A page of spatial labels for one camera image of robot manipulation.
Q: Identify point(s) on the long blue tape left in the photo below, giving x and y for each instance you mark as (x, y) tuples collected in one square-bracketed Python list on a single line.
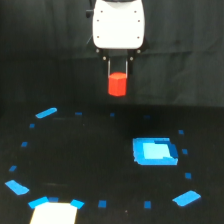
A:
[(17, 188)]

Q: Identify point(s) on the blue tape square patch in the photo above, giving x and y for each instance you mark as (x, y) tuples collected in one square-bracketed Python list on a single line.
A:
[(155, 152)]

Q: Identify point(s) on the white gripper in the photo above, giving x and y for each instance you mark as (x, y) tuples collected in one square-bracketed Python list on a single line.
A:
[(117, 25)]

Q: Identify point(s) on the red hexagonal block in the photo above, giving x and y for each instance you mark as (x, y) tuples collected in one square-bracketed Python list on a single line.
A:
[(117, 84)]

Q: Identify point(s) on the long blue tape bottom-left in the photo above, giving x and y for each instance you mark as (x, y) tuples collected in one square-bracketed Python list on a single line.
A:
[(37, 202)]

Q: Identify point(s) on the black backdrop curtain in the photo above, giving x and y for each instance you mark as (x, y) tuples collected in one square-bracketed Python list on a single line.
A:
[(46, 56)]

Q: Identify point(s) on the long blue tape top-left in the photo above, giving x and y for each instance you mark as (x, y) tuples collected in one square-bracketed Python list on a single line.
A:
[(46, 113)]

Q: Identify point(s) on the blue tape beside paper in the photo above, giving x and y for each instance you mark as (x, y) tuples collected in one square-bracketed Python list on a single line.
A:
[(77, 204)]

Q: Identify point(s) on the white paper sheet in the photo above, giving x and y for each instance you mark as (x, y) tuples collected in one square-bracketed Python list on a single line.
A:
[(54, 213)]

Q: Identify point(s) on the long blue tape bottom-right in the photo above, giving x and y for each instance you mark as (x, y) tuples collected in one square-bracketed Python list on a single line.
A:
[(186, 198)]

